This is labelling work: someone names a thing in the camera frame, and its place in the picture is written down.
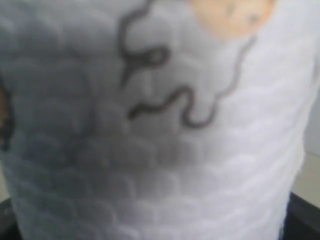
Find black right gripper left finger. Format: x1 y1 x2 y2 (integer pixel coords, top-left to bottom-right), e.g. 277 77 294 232
0 197 22 240

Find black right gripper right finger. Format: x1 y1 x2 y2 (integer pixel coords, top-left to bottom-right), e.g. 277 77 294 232
283 192 320 240

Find printed white paper towel roll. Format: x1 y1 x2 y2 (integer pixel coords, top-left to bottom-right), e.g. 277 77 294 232
0 0 320 240

